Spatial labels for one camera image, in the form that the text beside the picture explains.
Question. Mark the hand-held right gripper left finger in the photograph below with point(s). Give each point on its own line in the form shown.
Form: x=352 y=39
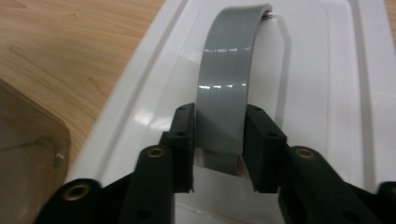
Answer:
x=182 y=149

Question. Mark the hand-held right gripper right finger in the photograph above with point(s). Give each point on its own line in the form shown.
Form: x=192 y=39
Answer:
x=267 y=155

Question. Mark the clear plastic storage box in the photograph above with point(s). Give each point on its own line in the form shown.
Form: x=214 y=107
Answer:
x=25 y=155

